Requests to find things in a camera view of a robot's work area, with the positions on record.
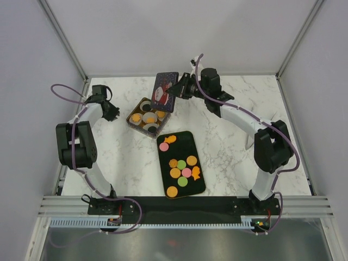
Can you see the pink sandwich cookie lower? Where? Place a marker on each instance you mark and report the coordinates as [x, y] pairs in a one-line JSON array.
[[186, 172]]

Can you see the orange dotted biscuit right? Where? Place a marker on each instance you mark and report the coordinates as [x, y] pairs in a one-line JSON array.
[[191, 160]]

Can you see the orange dotted biscuit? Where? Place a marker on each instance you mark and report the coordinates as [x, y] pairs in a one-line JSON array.
[[191, 160], [172, 192], [175, 173]]

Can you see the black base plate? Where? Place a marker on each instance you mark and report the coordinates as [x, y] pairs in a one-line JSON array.
[[192, 209]]

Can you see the orange fish cookie lower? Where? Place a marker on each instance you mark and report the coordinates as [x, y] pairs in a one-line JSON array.
[[195, 173]]

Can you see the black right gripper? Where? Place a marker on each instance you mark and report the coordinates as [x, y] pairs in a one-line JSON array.
[[180, 89]]

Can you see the square cookie tin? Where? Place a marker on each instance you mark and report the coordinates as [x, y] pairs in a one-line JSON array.
[[139, 128]]

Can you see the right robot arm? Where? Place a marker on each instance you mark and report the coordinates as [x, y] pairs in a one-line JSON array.
[[272, 146]]

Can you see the black sandwich cookie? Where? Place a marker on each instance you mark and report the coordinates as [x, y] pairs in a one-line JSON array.
[[152, 129], [146, 107]]

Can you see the aluminium front rail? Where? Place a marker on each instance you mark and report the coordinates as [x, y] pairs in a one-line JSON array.
[[293, 206]]

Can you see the pink sandwich cookie top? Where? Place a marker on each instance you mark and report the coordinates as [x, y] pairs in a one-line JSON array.
[[164, 146]]

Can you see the orange dotted biscuit bottom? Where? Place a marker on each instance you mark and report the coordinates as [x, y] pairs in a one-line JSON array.
[[172, 192]]

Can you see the white slotted cable duct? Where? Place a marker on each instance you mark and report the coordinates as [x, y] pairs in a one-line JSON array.
[[104, 223]]

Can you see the white paper cup top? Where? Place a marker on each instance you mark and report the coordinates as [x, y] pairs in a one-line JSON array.
[[143, 103]]

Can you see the aluminium frame post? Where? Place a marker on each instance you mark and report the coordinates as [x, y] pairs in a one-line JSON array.
[[299, 37], [47, 9]]

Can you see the gold tin lid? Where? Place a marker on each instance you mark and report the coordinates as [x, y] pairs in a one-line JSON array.
[[161, 100]]

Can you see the white paper cup left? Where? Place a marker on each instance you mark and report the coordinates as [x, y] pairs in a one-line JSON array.
[[134, 122]]

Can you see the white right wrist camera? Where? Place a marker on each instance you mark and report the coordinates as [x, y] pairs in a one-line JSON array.
[[193, 62]]

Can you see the white paper cup right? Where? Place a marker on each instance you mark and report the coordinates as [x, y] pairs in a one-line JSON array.
[[160, 119]]

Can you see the orange dotted biscuit middle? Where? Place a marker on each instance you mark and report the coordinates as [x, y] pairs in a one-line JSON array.
[[175, 173]]

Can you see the pink sandwich cookie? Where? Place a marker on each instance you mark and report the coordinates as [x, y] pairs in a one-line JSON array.
[[186, 172], [164, 146]]

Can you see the white paper cup bottom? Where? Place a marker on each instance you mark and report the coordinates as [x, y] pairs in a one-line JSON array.
[[148, 125]]

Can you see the green sandwich cookie upper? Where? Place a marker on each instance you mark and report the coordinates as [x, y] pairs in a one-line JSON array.
[[181, 164]]

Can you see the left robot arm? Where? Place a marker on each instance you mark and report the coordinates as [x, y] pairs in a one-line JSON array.
[[75, 141]]

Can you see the green sandwich cookie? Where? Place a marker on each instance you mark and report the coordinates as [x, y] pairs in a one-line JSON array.
[[181, 164], [182, 181]]

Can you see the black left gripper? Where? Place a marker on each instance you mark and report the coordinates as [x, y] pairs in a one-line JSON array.
[[115, 113]]

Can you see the aluminium frame right post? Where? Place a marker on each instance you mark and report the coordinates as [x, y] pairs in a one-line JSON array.
[[299, 37]]

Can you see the orange scalloped cookie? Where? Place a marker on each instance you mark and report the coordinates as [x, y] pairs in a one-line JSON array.
[[160, 114]]

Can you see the orange fish cookie top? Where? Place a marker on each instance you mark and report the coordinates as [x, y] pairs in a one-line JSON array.
[[170, 139]]

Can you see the black rectangular tray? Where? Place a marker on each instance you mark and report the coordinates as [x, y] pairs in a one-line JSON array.
[[183, 147]]

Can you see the orange fish cookie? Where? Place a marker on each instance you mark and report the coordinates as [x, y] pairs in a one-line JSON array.
[[195, 173], [170, 139]]

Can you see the green sandwich cookie lower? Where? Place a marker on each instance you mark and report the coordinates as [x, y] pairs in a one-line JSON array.
[[182, 181]]

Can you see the aluminium frame left post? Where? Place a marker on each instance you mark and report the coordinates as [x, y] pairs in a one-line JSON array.
[[47, 9]]

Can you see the orange swirl cookie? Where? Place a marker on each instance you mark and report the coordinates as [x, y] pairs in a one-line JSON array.
[[136, 118], [173, 163]]

